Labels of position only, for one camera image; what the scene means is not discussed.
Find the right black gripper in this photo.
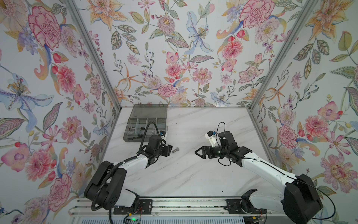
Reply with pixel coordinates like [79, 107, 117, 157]
[194, 146, 228, 160]

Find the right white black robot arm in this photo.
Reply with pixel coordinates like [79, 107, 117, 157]
[195, 131, 323, 224]

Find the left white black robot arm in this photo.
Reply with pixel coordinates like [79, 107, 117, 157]
[84, 135, 172, 212]

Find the black hex bolt rear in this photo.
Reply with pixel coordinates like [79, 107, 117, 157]
[132, 134, 143, 140]

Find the grey plastic organizer box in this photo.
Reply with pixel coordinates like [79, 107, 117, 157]
[123, 104, 168, 142]

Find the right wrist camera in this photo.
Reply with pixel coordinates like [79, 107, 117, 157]
[205, 131, 218, 147]

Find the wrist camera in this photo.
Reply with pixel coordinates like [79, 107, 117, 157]
[159, 130, 167, 140]
[205, 131, 218, 147]

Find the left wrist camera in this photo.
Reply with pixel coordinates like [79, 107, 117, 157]
[159, 130, 167, 140]

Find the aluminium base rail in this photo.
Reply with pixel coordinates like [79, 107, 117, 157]
[68, 197, 308, 217]

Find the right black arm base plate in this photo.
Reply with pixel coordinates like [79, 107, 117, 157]
[224, 199, 267, 215]

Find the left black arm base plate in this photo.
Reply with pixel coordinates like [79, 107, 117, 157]
[112, 199, 153, 215]

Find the left aluminium corner post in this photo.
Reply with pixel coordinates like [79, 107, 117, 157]
[63, 0, 122, 108]

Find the aluminium corner post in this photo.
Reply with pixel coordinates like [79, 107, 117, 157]
[247, 0, 317, 112]
[63, 0, 122, 108]

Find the right aluminium corner post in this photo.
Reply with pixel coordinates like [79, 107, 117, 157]
[247, 0, 317, 112]

